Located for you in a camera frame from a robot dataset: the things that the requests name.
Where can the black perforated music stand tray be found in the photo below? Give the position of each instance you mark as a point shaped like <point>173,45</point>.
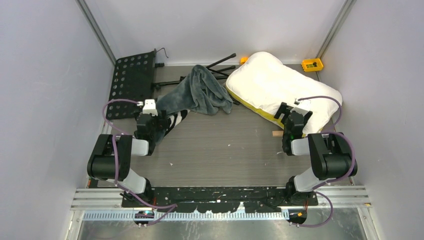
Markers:
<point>133,77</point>

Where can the peach wooden block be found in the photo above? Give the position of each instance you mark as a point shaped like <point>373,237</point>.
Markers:
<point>277,133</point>

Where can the orange toy brick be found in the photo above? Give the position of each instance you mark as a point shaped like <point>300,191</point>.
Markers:
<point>243,60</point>

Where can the grey fluffy pillowcase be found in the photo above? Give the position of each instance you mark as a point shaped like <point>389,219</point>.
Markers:
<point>176,115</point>

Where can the yellow toy block with knob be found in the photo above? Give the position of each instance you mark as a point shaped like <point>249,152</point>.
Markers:
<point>312,65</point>

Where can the black folding tripod stand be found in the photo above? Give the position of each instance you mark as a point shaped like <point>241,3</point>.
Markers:
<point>199,89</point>

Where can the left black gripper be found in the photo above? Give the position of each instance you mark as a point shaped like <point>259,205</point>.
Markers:
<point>161,123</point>

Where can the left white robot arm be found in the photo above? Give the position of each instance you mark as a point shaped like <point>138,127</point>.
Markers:
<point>111,156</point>

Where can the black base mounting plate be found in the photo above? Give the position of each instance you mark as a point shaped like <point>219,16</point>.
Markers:
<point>221,199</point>

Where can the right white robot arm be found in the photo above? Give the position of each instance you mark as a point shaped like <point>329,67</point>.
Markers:
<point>332,156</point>

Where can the aluminium rail with ruler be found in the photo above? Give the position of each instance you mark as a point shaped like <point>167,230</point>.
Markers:
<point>105,204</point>

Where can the white yellow black pillow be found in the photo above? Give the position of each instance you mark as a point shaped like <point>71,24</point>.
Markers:
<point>263,82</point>

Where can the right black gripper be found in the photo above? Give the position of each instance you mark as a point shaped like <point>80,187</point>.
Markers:
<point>285,109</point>

